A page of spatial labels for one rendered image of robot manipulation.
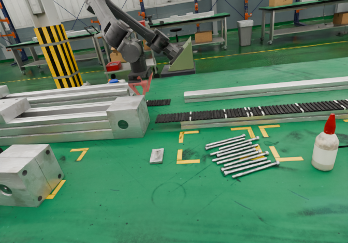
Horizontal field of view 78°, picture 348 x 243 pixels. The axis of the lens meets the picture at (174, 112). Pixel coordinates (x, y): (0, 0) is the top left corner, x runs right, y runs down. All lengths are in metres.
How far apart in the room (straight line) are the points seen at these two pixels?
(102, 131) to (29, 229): 0.29
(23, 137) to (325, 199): 0.79
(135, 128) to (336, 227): 0.47
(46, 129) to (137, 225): 0.45
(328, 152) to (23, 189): 0.59
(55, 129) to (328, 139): 0.69
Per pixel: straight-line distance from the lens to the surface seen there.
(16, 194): 0.56
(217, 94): 0.79
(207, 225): 0.40
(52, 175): 0.57
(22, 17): 10.49
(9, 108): 0.83
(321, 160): 0.51
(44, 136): 0.77
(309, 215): 0.44
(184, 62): 1.23
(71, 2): 9.39
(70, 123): 0.71
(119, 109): 0.61
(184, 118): 0.62
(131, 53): 0.69
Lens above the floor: 1.11
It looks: 26 degrees down
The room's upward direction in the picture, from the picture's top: 9 degrees counter-clockwise
